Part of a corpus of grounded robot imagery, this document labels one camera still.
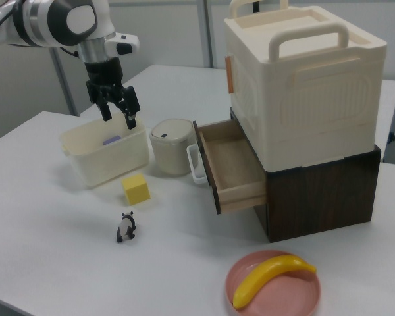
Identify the open wooden drawer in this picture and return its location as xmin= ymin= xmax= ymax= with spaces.
xmin=192 ymin=119 xmax=267 ymax=215

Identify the black and white panda toy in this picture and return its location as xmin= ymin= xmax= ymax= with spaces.
xmin=115 ymin=211 xmax=136 ymax=244

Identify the white plastic basket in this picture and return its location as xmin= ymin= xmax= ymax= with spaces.
xmin=59 ymin=113 xmax=149 ymax=188

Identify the white lidded cup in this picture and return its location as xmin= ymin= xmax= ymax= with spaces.
xmin=149 ymin=118 xmax=207 ymax=184

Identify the dark wood drawer cabinet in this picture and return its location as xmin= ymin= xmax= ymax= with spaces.
xmin=228 ymin=107 xmax=382 ymax=244

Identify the pink plastic plate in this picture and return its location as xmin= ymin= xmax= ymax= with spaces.
xmin=225 ymin=250 xmax=323 ymax=316

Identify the cream plastic storage box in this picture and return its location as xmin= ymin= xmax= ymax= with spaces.
xmin=223 ymin=0 xmax=388 ymax=172

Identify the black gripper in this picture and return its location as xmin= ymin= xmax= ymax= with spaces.
xmin=84 ymin=57 xmax=142 ymax=130

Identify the yellow foam cube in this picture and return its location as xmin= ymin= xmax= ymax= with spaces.
xmin=121 ymin=174 xmax=151 ymax=205

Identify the purple block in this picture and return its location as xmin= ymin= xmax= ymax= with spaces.
xmin=102 ymin=134 xmax=124 ymax=147

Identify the yellow toy banana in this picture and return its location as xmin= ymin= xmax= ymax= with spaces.
xmin=232 ymin=253 xmax=317 ymax=310

